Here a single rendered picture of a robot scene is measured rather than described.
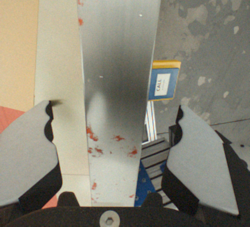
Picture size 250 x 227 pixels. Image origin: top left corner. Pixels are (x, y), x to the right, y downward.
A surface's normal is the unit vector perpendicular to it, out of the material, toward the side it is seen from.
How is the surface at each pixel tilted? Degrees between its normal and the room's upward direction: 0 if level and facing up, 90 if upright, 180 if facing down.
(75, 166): 17
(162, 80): 0
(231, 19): 0
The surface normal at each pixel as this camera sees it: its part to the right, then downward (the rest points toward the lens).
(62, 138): 0.00, 0.47
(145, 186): -0.17, -0.84
